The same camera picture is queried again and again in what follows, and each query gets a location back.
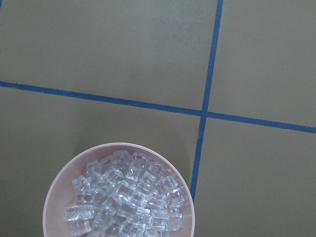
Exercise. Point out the pile of clear ice cubes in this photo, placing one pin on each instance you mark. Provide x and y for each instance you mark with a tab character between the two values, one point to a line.
125	195

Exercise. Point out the pink bowl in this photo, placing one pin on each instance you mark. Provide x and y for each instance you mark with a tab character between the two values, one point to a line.
61	192

